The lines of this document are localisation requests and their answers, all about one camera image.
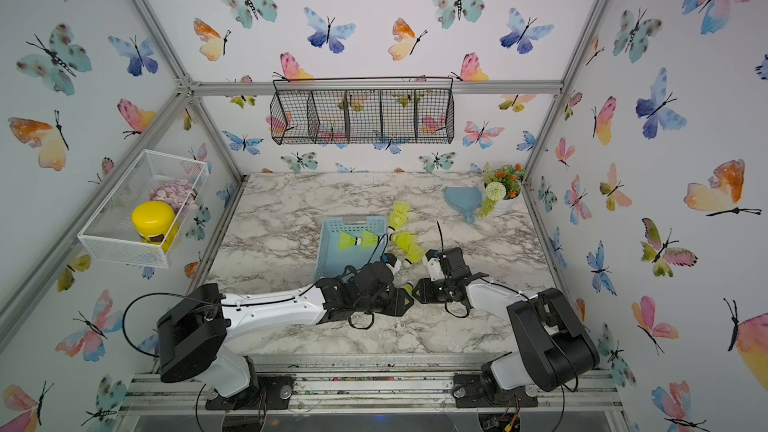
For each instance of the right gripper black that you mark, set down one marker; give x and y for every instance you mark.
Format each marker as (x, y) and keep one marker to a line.
(423, 294)

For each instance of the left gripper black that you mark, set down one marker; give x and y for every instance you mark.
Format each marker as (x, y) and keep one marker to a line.
(397, 300)

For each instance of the light blue plastic storage basket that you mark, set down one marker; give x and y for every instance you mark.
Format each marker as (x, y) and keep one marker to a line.
(330, 261)

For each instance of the yellow shuttlecock bottom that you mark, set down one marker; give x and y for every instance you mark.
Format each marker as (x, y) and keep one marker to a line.
(368, 239)

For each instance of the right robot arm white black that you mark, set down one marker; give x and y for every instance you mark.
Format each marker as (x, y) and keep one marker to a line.
(553, 347)

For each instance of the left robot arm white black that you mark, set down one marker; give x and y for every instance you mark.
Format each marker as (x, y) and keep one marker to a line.
(194, 334)

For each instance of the light blue plastic scoop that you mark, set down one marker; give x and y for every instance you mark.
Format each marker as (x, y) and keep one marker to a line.
(465, 200)

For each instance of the artificial plant in white pot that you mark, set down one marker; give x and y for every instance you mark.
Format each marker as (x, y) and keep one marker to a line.
(501, 187)

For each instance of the pink round item in basket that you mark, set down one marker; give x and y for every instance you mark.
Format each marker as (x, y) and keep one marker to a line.
(179, 194)

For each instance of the yellow lidded jar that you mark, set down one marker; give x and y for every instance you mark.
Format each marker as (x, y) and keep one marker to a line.
(156, 223)

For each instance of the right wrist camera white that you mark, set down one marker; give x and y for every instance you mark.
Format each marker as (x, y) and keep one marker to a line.
(434, 268)

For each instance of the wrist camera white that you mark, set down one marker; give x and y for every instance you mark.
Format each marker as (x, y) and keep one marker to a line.
(434, 268)
(392, 262)

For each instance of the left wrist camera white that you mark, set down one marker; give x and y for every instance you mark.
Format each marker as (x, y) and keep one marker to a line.
(392, 262)

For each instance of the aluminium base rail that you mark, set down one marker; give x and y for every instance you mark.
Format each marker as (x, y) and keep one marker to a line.
(409, 383)

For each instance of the black wire wall basket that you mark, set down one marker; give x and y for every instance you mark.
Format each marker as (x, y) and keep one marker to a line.
(380, 111)

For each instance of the white mesh wall basket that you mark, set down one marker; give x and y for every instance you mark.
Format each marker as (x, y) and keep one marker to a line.
(109, 234)

